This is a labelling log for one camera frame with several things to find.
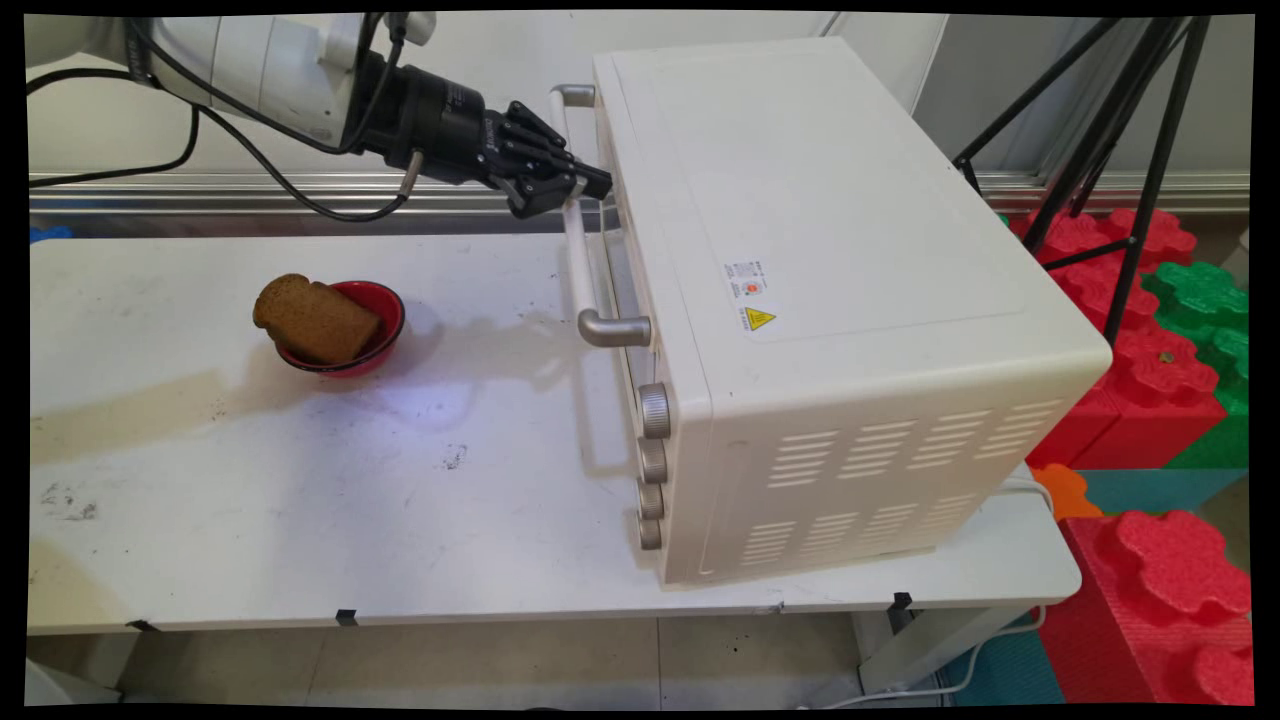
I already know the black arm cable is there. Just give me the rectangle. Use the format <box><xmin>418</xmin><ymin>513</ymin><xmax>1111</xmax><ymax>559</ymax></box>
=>
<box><xmin>27</xmin><ymin>67</ymin><xmax>202</xmax><ymax>190</ymax></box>

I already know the teal foam mat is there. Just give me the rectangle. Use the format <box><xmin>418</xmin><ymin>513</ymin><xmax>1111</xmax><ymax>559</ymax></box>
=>
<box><xmin>1075</xmin><ymin>468</ymin><xmax>1250</xmax><ymax>517</ymax></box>

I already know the green foam block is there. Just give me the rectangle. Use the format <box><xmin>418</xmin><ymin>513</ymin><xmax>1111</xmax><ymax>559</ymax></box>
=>
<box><xmin>1140</xmin><ymin>262</ymin><xmax>1251</xmax><ymax>471</ymax></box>

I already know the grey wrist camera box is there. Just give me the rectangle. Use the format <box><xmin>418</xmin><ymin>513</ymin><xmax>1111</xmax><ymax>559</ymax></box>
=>
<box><xmin>383</xmin><ymin>12</ymin><xmax>439</xmax><ymax>47</ymax></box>

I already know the black cable with metal plug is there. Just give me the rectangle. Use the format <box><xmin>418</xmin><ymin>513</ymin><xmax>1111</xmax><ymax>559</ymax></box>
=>
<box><xmin>195</xmin><ymin>100</ymin><xmax>426</xmax><ymax>224</ymax></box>

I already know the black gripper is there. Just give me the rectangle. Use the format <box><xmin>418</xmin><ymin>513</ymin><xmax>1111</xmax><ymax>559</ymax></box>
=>
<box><xmin>355</xmin><ymin>53</ymin><xmax>614</xmax><ymax>220</ymax></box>

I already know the large red foam block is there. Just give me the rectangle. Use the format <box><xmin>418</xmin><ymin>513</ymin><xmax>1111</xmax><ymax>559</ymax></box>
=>
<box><xmin>1038</xmin><ymin>510</ymin><xmax>1255</xmax><ymax>707</ymax></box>

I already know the white table leg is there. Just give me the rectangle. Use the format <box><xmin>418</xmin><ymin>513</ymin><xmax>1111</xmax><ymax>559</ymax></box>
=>
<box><xmin>853</xmin><ymin>603</ymin><xmax>1033</xmax><ymax>697</ymax></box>

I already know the black camera cable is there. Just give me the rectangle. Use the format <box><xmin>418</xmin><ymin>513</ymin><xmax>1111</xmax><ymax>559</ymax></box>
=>
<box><xmin>128</xmin><ymin>14</ymin><xmax>411</xmax><ymax>157</ymax></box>

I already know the white oven power cable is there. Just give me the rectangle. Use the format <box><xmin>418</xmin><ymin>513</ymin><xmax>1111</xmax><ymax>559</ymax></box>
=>
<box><xmin>798</xmin><ymin>478</ymin><xmax>1057</xmax><ymax>711</ymax></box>

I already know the aluminium wall rail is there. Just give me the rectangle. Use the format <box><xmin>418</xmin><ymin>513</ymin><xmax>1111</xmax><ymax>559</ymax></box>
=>
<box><xmin>28</xmin><ymin>170</ymin><xmax>1251</xmax><ymax>217</ymax></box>

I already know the black tripod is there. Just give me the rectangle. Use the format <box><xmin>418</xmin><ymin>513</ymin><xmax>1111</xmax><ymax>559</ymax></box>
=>
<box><xmin>953</xmin><ymin>15</ymin><xmax>1214</xmax><ymax>347</ymax></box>

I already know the brown bread slice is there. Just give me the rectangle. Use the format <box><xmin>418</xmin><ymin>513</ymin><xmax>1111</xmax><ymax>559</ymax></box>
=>
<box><xmin>252</xmin><ymin>273</ymin><xmax>385</xmax><ymax>367</ymax></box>

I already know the white toaster oven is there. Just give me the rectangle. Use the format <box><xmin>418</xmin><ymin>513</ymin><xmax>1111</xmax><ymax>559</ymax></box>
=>
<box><xmin>590</xmin><ymin>37</ymin><xmax>1115</xmax><ymax>587</ymax></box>

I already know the red bowl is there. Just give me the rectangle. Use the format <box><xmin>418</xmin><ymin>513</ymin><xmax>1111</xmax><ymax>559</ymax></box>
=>
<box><xmin>274</xmin><ymin>280</ymin><xmax>408</xmax><ymax>379</ymax></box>

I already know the orange foam piece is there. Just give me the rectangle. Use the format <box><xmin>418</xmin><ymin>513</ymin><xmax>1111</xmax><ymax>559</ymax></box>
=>
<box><xmin>1033</xmin><ymin>463</ymin><xmax>1105</xmax><ymax>523</ymax></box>

